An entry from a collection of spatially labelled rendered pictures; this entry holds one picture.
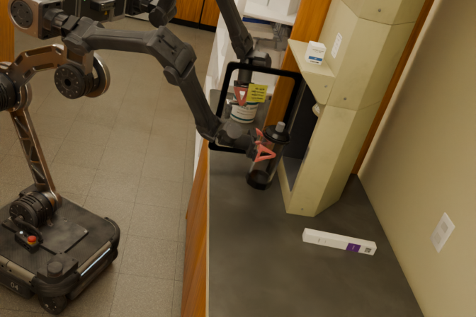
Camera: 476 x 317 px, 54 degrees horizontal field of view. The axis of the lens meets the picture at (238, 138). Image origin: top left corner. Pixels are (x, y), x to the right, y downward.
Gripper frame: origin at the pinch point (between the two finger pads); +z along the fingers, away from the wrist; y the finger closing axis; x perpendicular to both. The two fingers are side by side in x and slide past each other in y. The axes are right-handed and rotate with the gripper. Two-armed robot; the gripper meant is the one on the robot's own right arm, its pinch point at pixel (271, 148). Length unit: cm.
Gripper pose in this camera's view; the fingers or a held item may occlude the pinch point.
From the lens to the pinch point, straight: 170.8
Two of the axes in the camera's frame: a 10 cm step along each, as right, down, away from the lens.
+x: -3.0, 8.3, 4.7
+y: -0.9, -5.2, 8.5
